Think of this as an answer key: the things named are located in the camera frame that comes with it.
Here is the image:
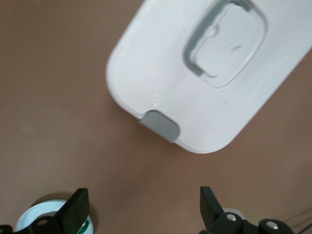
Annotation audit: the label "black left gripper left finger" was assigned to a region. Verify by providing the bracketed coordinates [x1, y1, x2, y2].
[0, 187, 90, 234]

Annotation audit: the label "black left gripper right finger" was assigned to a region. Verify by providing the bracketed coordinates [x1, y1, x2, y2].
[199, 186, 296, 234]

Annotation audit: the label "light blue round plate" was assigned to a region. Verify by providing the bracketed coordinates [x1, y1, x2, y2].
[15, 199, 95, 234]

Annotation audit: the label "white lunch box grey clips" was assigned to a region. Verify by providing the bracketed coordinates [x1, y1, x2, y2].
[105, 0, 312, 155]

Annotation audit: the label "blue switch with green button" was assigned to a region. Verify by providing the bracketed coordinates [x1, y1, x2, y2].
[78, 219, 90, 234]

